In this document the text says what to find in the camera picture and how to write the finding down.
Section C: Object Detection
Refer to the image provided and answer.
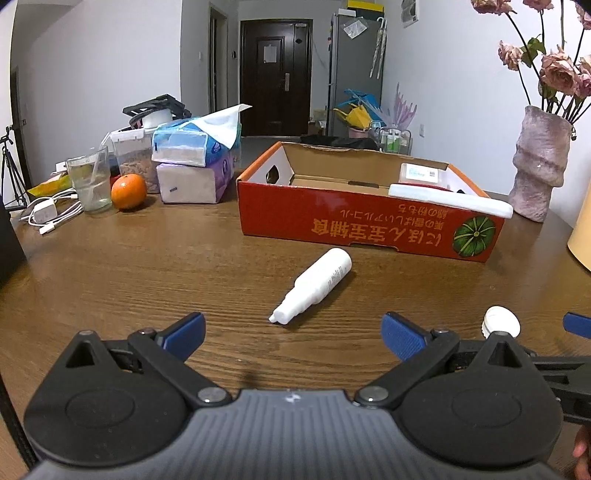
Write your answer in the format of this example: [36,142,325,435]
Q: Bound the blue tissue pack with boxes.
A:
[151,104,254,167]

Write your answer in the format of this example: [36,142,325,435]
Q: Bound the black camera tripod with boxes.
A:
[0,117,28,208]

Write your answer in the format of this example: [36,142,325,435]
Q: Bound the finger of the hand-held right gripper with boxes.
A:
[563,312,591,339]

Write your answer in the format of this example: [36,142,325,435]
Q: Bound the clear food container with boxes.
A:
[110,126,160,195]

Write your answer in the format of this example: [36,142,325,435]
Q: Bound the white bottle cap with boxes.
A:
[481,306,522,340]

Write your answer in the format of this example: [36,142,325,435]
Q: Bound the grey refrigerator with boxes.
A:
[327,11,384,137]

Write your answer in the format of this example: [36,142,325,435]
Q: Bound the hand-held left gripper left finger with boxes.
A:
[65,312,232,408]

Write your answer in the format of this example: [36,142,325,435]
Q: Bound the yellow snack packet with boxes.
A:
[28,178,72,197]

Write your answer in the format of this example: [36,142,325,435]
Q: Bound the pink stone vase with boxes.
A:
[509,105,573,223]

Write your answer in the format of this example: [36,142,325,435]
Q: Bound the yellow thermos jug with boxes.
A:
[567,187,591,271]

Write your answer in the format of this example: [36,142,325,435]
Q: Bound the red and white lint brush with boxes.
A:
[388,183,514,219]

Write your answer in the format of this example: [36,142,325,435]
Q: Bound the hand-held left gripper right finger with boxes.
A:
[353,312,527,409]

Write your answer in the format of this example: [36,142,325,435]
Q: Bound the white pot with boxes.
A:
[136,111,174,130]

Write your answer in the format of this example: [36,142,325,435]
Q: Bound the white drinking straw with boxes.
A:
[90,131,112,195]

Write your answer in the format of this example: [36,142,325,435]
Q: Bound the side door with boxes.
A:
[209,4,230,114]

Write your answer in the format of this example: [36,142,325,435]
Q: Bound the dried pink roses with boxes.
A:
[471,0,591,125]

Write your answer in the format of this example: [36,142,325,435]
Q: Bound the purple tissue pack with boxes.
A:
[156,150,235,205]

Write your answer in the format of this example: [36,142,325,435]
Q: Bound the white rolling cart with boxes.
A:
[369,122,413,155]

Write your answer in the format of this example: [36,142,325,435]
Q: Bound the white charging cable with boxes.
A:
[18,187,84,235]

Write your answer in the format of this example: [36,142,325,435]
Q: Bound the orange fruit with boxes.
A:
[111,174,147,211]

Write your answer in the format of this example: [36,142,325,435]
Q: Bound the folded white umbrella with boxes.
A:
[369,16,387,79]

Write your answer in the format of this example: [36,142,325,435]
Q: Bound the person's right hand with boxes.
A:
[571,427,591,480]

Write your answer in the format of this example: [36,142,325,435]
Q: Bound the white power adapter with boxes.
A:
[32,200,58,223]

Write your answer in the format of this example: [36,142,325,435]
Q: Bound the orange cardboard box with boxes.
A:
[236,141,506,264]

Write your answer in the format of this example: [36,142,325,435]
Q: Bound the dark entrance door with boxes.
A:
[239,19,314,137]

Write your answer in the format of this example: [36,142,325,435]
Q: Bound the black paper bag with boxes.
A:
[0,198,27,287]

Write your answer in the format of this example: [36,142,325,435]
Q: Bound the blue and yellow umbrellas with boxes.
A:
[333,89,393,127]

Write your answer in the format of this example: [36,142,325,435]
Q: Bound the white spray bottle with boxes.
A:
[269,248,353,325]

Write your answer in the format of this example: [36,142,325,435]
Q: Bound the clear glass cup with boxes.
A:
[66,147,113,214]

